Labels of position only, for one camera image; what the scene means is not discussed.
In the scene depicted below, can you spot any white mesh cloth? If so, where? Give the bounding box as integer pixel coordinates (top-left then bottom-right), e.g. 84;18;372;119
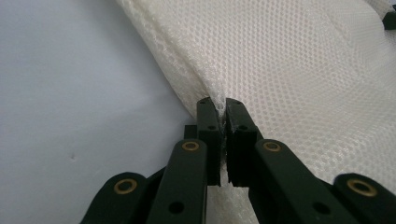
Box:
115;0;396;224

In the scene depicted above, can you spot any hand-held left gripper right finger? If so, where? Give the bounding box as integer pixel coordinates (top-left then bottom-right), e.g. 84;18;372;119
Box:
225;98;264;188

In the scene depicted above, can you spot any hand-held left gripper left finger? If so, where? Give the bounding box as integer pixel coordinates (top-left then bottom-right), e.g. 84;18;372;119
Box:
183;96;224;187

